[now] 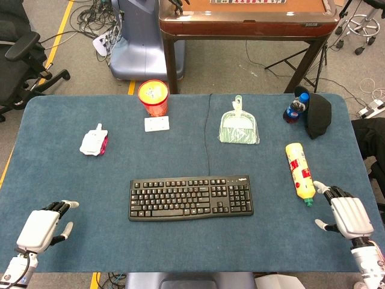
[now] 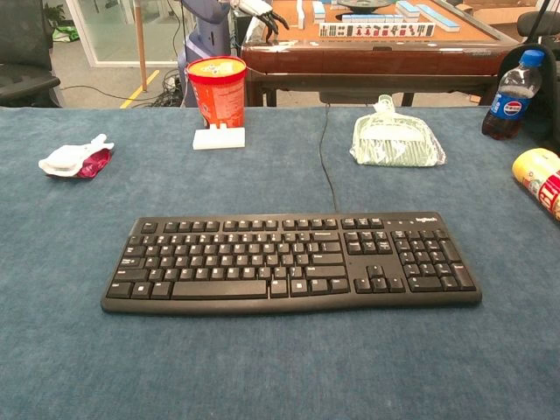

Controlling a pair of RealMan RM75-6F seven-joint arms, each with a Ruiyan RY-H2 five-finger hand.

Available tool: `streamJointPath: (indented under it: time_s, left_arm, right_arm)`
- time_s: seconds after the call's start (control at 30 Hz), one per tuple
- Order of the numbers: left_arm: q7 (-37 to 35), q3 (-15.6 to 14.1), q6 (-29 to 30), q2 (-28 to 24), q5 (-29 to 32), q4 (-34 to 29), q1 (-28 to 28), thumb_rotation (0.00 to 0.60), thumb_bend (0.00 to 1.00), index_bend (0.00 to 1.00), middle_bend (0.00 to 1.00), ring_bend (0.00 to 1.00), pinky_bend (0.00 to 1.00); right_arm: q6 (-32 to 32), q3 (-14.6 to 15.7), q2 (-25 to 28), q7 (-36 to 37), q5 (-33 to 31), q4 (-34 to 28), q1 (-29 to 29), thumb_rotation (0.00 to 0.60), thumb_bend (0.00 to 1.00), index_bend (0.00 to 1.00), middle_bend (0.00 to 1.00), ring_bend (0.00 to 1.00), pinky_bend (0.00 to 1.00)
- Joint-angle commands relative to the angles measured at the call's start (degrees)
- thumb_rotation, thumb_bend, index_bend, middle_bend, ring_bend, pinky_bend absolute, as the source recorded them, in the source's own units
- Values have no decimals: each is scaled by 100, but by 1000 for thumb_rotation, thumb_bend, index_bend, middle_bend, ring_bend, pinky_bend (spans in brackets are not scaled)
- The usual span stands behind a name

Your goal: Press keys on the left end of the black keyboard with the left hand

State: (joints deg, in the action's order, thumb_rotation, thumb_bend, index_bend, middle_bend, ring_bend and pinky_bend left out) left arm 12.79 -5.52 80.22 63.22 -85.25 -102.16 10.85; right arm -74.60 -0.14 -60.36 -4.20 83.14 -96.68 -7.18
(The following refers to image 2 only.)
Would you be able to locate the black computer keyboard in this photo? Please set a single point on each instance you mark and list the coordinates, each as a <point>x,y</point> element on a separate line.
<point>289,262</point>

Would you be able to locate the black background robot hand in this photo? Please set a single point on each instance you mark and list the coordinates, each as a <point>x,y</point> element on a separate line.
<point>268,22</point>

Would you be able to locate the white plastic block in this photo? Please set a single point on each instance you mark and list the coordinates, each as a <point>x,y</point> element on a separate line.
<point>219,138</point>

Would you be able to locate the red snack tub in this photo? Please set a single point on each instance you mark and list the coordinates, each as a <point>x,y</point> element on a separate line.
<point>217,94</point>

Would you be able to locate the green plastic wrapped package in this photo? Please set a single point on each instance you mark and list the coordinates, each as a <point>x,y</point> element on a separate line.
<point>396,140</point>

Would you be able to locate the blue table cloth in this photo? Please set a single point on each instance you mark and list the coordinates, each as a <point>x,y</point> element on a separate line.
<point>280,350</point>

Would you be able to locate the brown mahjong table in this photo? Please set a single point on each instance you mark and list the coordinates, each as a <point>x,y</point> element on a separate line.
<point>376,57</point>

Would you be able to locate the blue white background robot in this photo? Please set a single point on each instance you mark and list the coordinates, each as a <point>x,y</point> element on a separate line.
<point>205,39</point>

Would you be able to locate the blue mahjong tile stack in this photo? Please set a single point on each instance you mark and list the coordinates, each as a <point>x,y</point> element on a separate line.
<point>319,11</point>

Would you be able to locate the mahjong tile row with faces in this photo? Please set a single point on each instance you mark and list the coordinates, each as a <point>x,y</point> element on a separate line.
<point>376,30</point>

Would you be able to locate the white and magenta pouch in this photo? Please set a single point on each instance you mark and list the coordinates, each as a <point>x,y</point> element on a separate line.
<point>72,158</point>

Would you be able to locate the wooden pole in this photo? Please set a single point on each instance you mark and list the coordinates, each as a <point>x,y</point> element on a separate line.
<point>141,44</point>

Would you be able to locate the dark mahjong table centre dial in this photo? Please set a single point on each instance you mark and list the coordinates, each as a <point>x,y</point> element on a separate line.
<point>364,4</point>

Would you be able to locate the long blue mahjong tile row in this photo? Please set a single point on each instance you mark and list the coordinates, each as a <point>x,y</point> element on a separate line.
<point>438,17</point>

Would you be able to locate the pepsi cola bottle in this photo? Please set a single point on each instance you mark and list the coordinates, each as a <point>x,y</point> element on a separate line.
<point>512,98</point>

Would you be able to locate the yellow red snack can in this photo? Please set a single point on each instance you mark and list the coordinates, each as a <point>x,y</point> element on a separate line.
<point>540,177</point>

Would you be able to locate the black office chair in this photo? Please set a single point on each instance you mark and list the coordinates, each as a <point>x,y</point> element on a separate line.
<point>24,52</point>

